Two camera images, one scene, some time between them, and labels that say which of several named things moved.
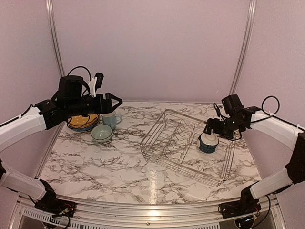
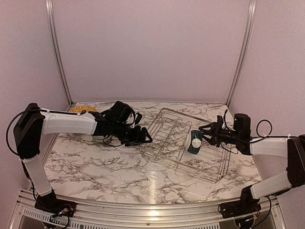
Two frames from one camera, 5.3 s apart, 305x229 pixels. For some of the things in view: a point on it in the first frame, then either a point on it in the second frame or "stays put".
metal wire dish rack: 173,141 stays put
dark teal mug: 207,142 -> 195,143
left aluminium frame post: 49,6 stays put
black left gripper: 106,108 -> 137,138
